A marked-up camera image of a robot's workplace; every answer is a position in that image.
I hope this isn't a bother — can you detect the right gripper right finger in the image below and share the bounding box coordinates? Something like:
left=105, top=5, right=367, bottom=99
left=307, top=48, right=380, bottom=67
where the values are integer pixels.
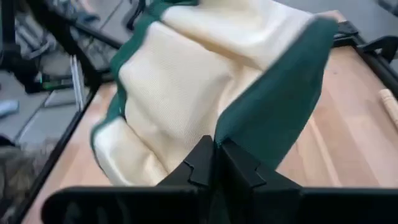
left=214, top=138, right=398, bottom=224

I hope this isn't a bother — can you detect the wooden-handled hand rake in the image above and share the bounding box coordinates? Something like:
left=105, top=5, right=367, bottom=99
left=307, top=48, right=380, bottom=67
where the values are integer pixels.
left=378, top=88, right=398, bottom=130

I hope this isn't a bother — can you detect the cream green-trimmed gardening bag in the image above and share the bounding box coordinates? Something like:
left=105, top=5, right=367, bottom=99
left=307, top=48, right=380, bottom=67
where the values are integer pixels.
left=90, top=0, right=340, bottom=187

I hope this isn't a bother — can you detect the black table corner clamp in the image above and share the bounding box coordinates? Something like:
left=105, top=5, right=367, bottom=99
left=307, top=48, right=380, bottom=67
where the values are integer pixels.
left=357, top=35, right=398, bottom=63

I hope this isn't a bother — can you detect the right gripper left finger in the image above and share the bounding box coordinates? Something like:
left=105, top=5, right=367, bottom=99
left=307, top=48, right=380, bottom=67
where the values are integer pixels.
left=40, top=135, right=216, bottom=224

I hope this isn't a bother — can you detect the black table frame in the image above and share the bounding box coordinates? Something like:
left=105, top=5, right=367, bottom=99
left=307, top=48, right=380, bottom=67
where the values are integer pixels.
left=12, top=0, right=398, bottom=224

